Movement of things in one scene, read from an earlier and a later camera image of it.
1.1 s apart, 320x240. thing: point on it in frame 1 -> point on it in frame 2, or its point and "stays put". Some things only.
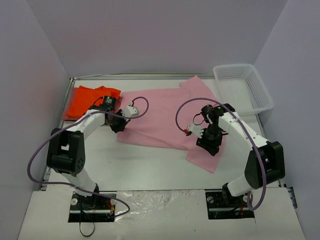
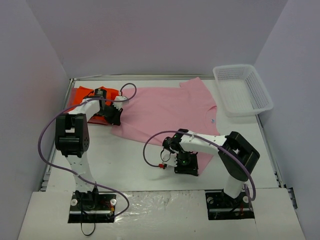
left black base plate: (98, 208) stays put
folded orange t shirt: (82, 98) stays put
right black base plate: (220, 206) stays put
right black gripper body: (208, 144) -> (186, 167)
